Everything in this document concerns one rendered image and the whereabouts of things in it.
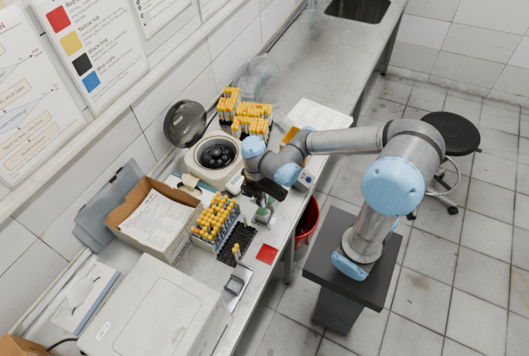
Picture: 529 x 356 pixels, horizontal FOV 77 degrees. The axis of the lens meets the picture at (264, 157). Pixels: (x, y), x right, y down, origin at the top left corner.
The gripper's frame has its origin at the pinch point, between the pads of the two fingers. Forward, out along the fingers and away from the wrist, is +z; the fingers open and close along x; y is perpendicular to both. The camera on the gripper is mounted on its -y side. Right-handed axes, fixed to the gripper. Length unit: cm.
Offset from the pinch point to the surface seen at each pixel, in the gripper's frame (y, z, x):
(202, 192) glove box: 28.4, 5.6, 1.2
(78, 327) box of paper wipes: 39, 6, 62
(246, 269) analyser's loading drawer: -2.1, 8.7, 22.4
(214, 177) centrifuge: 25.3, 1.1, -4.9
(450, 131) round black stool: -68, 36, -106
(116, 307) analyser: 19, -18, 53
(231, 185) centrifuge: 19.7, 7.7, -7.8
